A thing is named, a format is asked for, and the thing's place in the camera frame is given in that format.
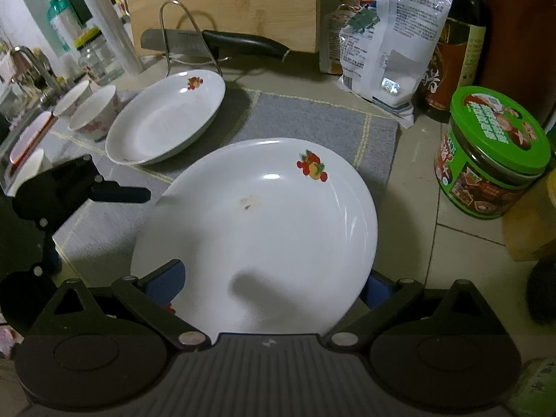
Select grey dish mat yellow lines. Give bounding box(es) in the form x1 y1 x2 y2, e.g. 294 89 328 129
41 89 398 286

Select bamboo cutting board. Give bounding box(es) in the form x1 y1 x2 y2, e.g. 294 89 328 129
124 0 321 57

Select metal wire rack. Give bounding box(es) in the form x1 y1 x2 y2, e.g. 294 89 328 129
158 0 223 77

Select white plastic food bag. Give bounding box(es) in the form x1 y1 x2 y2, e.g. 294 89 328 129
338 0 453 128

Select steel kitchen faucet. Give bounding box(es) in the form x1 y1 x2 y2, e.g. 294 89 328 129
9 45 63 97

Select dark soy sauce bottle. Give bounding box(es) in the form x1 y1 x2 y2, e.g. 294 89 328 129
416 0 487 123

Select white plastic wrap roll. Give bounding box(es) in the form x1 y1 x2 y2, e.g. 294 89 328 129
84 0 143 75

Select green lid seasoning jar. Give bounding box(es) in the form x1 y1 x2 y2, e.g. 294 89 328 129
433 86 551 219

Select clear plastic jar green lid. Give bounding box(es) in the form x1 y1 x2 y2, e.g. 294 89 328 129
74 26 124 87

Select cleaver knife black handle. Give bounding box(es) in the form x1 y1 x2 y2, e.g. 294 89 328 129
140 28 290 61

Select white bowl pink floral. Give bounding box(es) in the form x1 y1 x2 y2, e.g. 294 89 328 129
69 85 119 141

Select large white plate fruit print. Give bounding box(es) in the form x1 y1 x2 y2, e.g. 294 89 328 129
131 138 378 338

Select green dish soap bottle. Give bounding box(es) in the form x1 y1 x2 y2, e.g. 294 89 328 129
47 0 83 52

